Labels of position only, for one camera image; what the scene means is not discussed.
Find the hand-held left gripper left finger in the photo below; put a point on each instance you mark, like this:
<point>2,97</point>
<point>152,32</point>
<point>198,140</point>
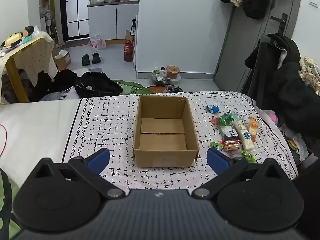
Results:
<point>98,158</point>

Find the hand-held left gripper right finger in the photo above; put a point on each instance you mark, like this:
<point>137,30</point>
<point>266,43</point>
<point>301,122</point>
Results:
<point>217,160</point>

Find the red snack packet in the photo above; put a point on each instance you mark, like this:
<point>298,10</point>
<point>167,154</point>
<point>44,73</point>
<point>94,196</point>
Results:
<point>231,145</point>

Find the black and white snack packet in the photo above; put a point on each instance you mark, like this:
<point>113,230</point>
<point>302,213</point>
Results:
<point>229,133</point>

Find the long white snack packet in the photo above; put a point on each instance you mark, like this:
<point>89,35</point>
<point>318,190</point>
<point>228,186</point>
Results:
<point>243,133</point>

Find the green snack packet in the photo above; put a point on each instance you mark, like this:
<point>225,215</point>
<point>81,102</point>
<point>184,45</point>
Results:
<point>223,120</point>

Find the orange cracker packet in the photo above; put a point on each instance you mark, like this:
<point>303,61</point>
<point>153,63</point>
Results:
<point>253,127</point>

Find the blue snack packet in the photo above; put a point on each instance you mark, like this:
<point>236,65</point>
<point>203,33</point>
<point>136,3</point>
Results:
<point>213,109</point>

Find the pink plush item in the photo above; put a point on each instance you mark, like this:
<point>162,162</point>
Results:
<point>271,116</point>

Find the white bedsheet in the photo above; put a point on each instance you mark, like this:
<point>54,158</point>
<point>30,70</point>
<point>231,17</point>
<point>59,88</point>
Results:
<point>32,130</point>

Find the hamburger toy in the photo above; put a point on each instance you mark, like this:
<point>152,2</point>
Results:
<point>293,145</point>

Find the green frog floor mat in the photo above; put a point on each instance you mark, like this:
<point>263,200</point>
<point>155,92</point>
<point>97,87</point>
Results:
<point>131,87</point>

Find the grey sneaker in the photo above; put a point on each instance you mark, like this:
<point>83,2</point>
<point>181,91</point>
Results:
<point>174,88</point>

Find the pile of dark clothes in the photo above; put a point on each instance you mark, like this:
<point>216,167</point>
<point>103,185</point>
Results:
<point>57,80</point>

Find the brown paper cup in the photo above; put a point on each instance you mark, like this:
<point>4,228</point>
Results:
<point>173,71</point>

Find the black slipper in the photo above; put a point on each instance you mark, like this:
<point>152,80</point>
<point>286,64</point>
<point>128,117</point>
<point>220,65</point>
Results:
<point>96,58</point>
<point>85,60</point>

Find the plastic trash bag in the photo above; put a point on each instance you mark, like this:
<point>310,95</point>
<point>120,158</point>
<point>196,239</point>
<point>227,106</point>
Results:
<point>158,76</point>

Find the black coat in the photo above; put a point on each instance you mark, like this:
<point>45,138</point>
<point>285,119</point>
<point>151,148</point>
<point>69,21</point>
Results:
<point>287,85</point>

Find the green cloth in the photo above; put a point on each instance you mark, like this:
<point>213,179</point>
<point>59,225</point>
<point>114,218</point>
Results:
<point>6,205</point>

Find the small cardboard box with paper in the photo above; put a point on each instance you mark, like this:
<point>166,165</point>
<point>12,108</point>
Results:
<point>62,60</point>

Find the yellow table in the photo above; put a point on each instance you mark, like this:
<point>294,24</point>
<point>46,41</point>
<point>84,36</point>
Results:
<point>15,80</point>

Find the pack of water bottles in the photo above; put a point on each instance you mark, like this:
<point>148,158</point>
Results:
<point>98,42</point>

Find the grey door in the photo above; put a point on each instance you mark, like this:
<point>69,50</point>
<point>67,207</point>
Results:
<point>252,42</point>

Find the wooden table with cloth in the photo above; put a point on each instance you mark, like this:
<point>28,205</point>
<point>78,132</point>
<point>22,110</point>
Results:
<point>32,55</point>

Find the beige knit fabric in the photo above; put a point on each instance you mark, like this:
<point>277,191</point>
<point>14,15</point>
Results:
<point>310,72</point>

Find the black spray bottle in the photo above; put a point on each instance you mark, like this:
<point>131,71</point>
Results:
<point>133,27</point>

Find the white kitchen cabinet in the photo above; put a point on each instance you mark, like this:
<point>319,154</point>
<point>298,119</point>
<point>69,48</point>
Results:
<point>112,20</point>

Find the doll on table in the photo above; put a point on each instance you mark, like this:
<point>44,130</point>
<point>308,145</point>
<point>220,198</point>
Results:
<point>13,40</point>

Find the standing fan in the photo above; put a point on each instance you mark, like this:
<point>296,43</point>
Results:
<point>46,17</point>

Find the glass sliding door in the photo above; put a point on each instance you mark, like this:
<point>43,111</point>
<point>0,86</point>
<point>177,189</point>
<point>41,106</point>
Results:
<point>76,7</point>

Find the white light switch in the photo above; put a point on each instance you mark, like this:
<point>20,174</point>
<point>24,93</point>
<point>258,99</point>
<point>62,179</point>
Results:
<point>313,0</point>

